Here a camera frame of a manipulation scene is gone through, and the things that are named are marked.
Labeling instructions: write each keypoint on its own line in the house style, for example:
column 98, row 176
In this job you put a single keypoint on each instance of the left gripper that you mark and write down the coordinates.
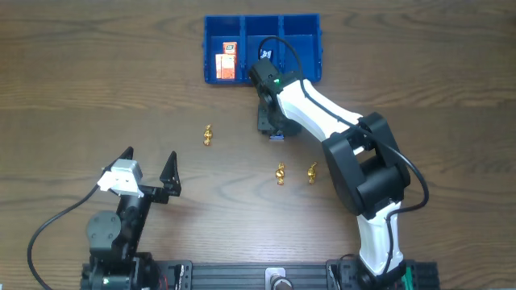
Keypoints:
column 155, row 195

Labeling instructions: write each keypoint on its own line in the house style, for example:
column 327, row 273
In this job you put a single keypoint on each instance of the blue candy pack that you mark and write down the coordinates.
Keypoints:
column 266, row 53
column 276, row 137

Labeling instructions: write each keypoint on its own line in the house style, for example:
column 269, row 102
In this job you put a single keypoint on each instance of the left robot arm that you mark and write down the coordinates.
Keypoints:
column 121, row 229

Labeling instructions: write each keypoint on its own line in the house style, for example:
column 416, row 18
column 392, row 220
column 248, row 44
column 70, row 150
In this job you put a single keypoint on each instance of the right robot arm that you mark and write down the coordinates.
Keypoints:
column 359, row 173

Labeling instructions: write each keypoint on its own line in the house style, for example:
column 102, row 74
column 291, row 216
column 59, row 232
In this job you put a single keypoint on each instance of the gold wrapped candy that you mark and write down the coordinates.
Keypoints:
column 207, row 135
column 280, row 173
column 312, row 172

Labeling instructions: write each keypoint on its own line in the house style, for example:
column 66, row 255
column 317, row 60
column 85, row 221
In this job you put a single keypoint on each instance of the large orange candy box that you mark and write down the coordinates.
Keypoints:
column 226, row 66

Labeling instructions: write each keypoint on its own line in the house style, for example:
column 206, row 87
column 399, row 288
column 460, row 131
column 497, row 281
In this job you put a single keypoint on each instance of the small orange candy box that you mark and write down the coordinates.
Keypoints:
column 230, row 48

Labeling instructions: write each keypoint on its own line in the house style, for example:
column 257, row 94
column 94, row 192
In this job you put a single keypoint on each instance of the blue tray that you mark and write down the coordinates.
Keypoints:
column 302, row 44

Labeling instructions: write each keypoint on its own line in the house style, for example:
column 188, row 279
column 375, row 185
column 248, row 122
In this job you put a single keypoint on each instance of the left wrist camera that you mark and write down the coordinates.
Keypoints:
column 121, row 177

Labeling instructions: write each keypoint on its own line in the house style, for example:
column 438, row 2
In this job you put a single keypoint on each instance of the mounting rail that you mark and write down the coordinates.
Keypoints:
column 242, row 276

